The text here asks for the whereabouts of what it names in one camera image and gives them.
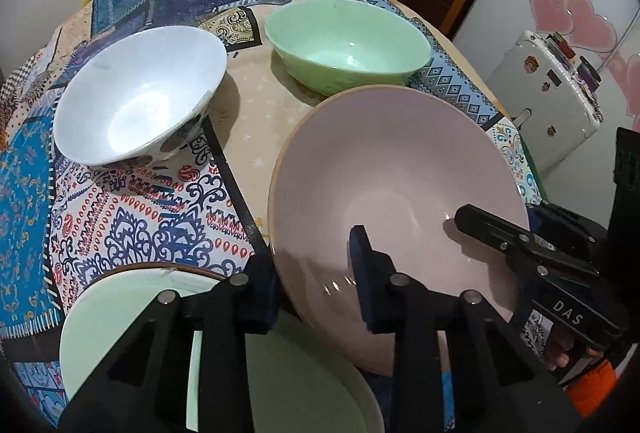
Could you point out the person's hand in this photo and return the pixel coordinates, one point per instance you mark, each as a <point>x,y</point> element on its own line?
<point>560,349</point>

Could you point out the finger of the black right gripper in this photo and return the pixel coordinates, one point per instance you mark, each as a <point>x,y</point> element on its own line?
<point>499,233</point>

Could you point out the white patterned bowl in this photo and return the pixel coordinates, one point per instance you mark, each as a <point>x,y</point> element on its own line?
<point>141,99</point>

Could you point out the orange sleeve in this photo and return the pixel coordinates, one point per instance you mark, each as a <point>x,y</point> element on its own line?
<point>589,391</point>

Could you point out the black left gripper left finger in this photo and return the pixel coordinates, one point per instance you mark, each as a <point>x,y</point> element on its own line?
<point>182,361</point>

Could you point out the white mini fridge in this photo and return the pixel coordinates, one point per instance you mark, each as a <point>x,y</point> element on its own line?
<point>547,96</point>

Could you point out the green bowl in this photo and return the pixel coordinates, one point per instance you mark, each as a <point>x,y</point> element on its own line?
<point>335,45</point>

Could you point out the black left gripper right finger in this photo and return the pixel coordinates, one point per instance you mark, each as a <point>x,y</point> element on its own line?
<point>499,383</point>

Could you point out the light green plate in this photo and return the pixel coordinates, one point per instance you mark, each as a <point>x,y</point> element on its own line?
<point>297,384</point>

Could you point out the patchwork patterned tablecloth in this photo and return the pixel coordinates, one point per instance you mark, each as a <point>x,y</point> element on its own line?
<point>64,225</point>

